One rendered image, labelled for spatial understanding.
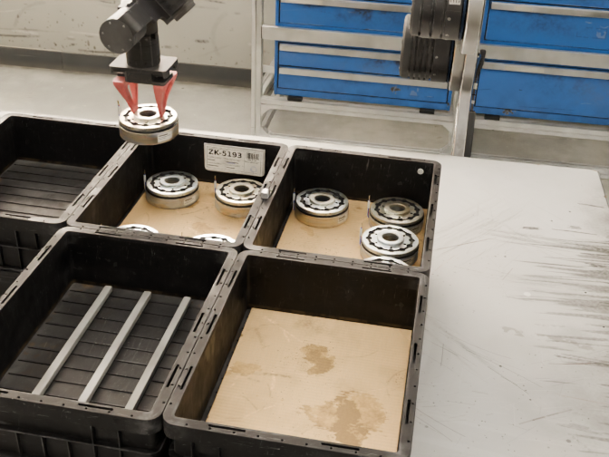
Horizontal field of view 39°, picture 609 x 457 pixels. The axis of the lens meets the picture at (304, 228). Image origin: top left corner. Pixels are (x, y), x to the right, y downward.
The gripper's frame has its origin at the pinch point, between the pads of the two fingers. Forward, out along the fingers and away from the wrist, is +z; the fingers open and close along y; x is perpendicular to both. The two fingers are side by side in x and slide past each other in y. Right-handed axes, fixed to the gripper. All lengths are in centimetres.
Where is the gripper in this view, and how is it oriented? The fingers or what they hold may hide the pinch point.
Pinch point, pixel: (148, 110)
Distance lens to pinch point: 154.2
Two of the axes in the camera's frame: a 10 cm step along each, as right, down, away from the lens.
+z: -0.1, 8.3, 5.5
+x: 2.1, -5.4, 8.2
